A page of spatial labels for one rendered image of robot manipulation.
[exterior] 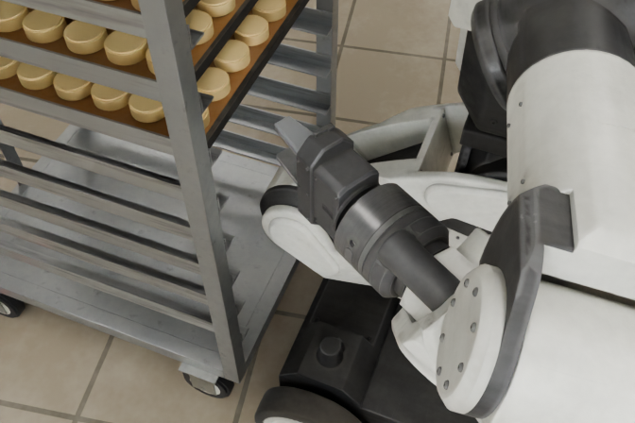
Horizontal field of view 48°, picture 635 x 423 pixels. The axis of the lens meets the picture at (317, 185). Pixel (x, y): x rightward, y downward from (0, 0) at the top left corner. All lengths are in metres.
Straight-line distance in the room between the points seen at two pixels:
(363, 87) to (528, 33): 1.47
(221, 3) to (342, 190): 0.35
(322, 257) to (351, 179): 0.48
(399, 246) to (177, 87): 0.29
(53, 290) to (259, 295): 0.40
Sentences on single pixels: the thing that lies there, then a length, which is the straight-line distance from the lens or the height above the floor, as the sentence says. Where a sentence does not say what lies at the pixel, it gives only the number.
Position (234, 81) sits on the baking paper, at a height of 0.68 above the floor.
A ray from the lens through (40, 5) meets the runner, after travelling 0.84.
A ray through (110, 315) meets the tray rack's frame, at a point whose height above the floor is 0.15.
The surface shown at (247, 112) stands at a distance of 1.43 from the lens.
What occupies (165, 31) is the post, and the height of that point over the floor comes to 0.90.
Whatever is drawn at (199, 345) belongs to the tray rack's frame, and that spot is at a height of 0.15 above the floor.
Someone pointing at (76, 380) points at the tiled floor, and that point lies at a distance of 1.53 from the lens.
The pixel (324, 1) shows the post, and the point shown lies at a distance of 1.18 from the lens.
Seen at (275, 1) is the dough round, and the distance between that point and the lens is 1.07.
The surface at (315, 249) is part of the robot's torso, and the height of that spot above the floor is 0.40.
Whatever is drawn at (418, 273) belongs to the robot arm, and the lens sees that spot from 0.59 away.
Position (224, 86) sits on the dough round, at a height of 0.70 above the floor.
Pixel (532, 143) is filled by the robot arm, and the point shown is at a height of 1.02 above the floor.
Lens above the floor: 1.32
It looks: 50 degrees down
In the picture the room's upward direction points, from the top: straight up
